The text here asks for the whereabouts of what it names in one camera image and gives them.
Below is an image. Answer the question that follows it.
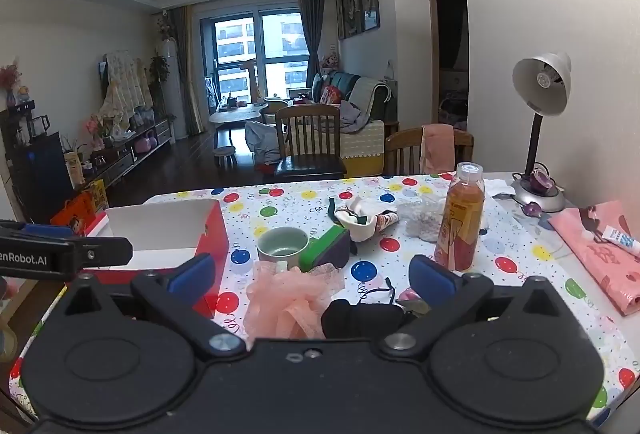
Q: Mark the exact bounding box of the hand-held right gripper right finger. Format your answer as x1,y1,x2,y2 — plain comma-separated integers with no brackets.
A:
377,254,577,360

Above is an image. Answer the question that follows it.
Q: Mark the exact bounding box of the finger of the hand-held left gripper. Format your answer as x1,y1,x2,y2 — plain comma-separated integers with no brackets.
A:
0,219,74,239
0,237,134,282

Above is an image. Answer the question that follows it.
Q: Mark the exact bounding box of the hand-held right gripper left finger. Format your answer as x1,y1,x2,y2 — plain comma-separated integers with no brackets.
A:
49,253,249,361

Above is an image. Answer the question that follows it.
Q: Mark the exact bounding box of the red and white cardboard box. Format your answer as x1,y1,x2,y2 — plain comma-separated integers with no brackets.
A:
82,199,231,321

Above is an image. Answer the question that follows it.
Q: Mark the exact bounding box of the pink lace cloth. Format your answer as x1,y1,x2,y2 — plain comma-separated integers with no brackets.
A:
245,260,346,341

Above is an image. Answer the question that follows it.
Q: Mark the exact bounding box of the green sponge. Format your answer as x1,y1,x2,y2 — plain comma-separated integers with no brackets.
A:
300,225,352,274

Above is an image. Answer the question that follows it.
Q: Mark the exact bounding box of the orange gift box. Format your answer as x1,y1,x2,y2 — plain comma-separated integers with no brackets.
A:
50,191,99,236

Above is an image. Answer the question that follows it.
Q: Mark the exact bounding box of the orange juice bottle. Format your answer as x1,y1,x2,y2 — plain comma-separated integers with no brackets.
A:
433,161,486,272

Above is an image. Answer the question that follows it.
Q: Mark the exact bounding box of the clear plastic bag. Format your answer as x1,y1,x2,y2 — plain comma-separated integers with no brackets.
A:
399,198,451,243

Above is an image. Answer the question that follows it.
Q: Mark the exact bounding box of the black water dispenser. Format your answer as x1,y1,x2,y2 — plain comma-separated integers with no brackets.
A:
0,100,77,224

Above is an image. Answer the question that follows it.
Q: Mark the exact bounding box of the yellow printed box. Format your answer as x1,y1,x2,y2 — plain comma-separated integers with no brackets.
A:
87,179,110,212

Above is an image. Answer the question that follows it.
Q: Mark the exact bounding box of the balloon print tablecloth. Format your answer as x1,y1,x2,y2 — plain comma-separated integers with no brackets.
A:
9,171,640,425

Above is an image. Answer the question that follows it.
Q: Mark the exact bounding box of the printed cloth pouch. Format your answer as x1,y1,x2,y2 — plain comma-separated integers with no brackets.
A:
327,197,401,243

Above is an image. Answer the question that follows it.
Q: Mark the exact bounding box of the pale green cup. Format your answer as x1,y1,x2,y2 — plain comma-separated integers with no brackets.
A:
256,227,310,273

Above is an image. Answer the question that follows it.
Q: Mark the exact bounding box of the low TV cabinet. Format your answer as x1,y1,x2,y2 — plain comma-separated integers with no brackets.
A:
75,118,177,186

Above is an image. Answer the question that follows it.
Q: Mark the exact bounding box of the folded white napkin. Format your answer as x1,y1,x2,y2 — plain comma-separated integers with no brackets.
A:
482,178,519,201

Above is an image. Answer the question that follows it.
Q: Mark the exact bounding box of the pink flower bouquet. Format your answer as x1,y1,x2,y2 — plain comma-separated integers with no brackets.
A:
86,113,108,147

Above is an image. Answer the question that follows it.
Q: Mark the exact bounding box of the wooden dining chair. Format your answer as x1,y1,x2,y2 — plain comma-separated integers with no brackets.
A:
384,125,475,176

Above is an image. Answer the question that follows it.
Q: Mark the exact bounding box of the pink cloth on chair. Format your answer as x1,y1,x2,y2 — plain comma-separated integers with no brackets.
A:
420,123,455,174

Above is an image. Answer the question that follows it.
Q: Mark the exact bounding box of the pink handbag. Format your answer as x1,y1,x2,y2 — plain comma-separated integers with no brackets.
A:
132,134,159,156

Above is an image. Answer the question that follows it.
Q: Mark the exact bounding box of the grey cloth bundle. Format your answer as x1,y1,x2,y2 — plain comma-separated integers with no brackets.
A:
244,120,282,166

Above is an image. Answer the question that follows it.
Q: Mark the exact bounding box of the dark green sofa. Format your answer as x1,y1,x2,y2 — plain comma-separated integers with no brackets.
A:
309,71,398,176

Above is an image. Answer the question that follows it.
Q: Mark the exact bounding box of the dried flower vase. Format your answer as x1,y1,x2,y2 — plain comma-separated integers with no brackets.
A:
0,59,24,108

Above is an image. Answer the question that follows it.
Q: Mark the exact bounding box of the pink plastic bag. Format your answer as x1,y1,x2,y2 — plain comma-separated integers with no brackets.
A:
547,200,640,318

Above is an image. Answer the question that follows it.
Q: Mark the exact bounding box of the wooden coffee table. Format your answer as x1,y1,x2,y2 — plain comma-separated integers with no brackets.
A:
207,106,267,146

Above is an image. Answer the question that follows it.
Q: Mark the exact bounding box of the cream patterned TV cover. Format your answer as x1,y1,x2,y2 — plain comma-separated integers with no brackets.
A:
97,50,154,123

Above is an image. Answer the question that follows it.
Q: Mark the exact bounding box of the purple cloth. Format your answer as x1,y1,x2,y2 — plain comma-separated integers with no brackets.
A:
339,102,372,133

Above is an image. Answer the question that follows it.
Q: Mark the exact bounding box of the wooden chair with dark seat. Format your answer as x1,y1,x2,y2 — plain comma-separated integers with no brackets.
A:
273,104,348,181

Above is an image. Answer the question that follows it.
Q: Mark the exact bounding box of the white tower air conditioner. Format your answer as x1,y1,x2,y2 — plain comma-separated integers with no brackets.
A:
159,39,185,143

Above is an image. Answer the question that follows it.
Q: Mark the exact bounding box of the small white tube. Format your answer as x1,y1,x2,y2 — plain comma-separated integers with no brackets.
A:
600,224,640,258

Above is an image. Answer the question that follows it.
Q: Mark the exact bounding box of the cream sofa throw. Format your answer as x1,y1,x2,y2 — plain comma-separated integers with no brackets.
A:
347,77,392,121

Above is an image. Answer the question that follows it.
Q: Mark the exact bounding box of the green potted plant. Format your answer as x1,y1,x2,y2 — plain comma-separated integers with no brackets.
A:
149,54,171,108

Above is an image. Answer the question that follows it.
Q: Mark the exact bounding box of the wooden giraffe figure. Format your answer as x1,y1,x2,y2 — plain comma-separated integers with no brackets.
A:
239,59,264,106

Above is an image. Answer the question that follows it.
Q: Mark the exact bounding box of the grey and gold curtain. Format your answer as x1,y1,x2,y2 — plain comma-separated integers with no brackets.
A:
167,6,207,136

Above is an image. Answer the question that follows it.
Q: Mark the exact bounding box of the silver desk lamp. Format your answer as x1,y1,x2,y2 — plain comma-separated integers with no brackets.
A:
510,52,574,213

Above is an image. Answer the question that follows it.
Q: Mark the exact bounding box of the large window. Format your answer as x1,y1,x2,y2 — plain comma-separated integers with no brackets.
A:
200,4,310,106

